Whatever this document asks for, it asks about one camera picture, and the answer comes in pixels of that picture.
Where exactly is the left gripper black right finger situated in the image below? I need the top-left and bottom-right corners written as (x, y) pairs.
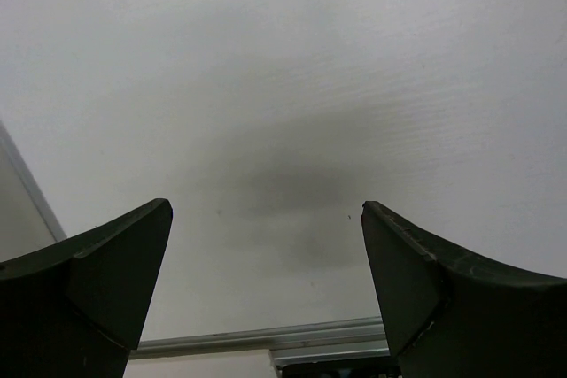
top-left (361, 201), bottom-right (566, 377)

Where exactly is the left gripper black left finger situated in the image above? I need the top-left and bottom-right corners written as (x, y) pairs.
top-left (1, 198), bottom-right (173, 377)

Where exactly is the aluminium table frame rail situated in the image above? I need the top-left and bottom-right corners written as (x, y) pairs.
top-left (130, 317), bottom-right (389, 367)

